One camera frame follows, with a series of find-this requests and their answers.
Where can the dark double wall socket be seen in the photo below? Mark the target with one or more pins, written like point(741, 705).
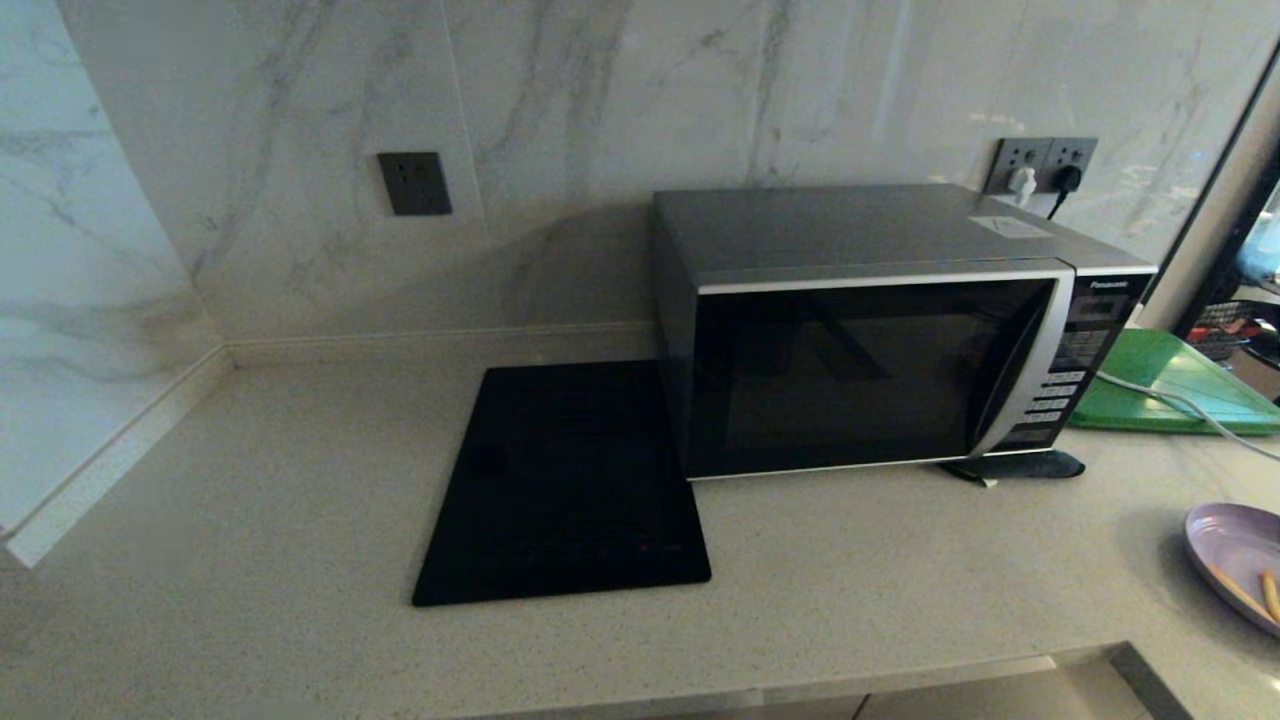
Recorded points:
point(1044, 153)

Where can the dark single wall socket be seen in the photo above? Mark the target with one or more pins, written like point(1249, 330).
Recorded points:
point(414, 183)

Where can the white cabinet front panel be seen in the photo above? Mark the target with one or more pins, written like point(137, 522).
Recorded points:
point(1000, 700)

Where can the purple plastic plate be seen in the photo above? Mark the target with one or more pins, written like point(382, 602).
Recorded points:
point(1230, 545)

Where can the silver black microwave oven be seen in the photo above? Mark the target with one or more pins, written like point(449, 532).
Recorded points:
point(850, 225)

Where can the white power plug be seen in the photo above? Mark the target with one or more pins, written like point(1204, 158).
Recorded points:
point(1022, 185)

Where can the black power plug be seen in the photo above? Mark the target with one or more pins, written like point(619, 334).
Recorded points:
point(1066, 180)

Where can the black foam pad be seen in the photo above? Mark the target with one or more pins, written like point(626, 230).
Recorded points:
point(1030, 466)

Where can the green plastic cutting board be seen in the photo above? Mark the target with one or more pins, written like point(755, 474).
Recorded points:
point(1175, 385)

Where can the orange bread stick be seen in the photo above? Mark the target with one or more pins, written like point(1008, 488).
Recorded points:
point(1235, 590)
point(1271, 592)

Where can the black glass induction cooktop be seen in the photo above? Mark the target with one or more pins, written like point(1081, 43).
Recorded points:
point(560, 490)

